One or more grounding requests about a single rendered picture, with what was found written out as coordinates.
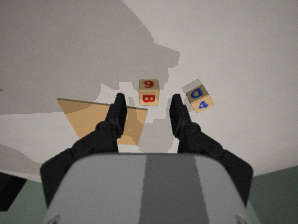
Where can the tan mat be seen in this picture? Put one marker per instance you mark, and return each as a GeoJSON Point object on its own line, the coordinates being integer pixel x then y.
{"type": "Point", "coordinates": [84, 116]}

